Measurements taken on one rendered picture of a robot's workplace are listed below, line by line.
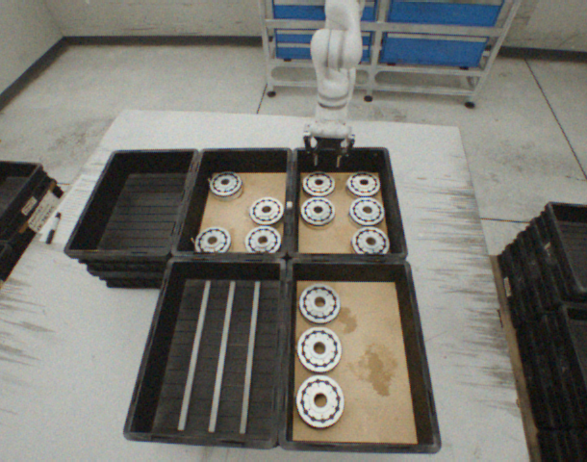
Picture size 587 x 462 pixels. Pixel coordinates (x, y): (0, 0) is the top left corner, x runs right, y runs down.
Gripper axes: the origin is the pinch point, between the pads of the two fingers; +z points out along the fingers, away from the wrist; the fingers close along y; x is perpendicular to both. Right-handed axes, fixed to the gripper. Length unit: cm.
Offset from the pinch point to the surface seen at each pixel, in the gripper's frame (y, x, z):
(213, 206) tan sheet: 34.7, 8.8, 15.3
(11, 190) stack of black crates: 159, -16, 51
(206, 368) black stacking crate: 23, 56, 15
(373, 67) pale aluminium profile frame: -26, -178, 69
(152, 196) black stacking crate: 56, 7, 16
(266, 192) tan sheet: 19.0, 1.0, 15.1
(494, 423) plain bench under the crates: -48, 58, 27
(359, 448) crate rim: -12, 67, 5
